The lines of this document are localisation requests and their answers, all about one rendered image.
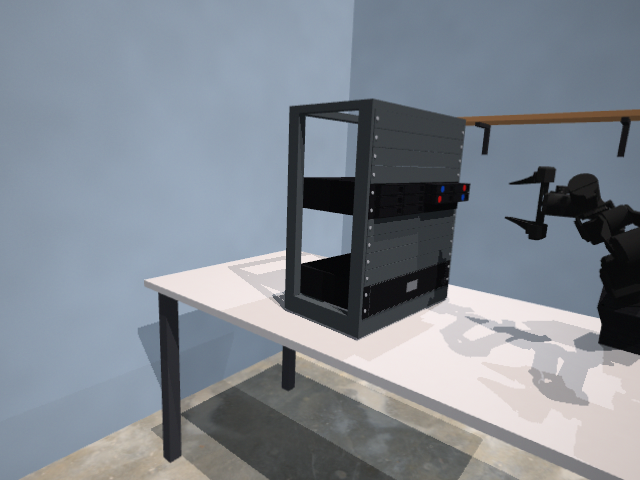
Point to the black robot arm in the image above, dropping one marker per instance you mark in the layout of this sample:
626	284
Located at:
623	246

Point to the black server rack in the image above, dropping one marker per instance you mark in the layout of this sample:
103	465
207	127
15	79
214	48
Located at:
400	255

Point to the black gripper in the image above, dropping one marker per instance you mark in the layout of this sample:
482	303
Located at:
555	204

